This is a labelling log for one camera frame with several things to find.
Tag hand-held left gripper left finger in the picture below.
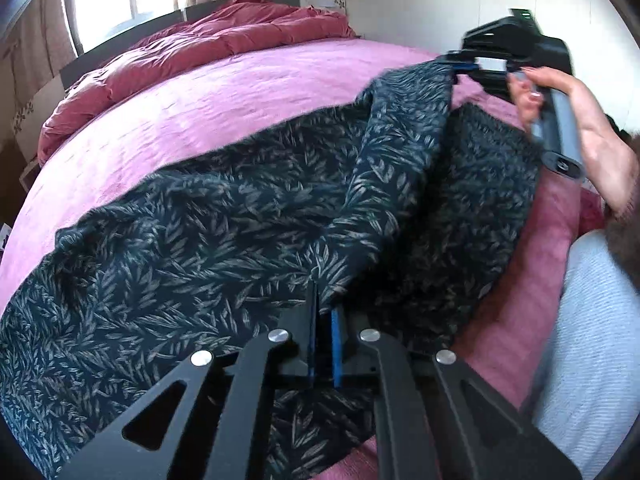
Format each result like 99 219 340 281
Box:
56 280 321 480

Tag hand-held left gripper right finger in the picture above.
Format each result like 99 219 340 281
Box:
329 306 584 480

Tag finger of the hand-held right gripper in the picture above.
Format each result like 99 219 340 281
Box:
440 51 482 84

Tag dark leaf-print pants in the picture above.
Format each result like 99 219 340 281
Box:
0 57 546 480

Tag person's right forearm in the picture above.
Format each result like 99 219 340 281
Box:
582 140 640 222

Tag person's right hand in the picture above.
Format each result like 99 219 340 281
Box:
507 66 617 168

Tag patterned cardboard box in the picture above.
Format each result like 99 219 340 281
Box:
9 76 67 197
299 0 349 15

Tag pink bed sheet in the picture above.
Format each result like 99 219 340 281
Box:
0 35 608 480

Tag red duvet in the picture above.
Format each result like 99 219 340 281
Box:
37 0 358 166

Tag person's light grey clothing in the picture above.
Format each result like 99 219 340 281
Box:
529 229 640 480

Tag dark bed headboard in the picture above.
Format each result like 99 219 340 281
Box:
59 0 302 92

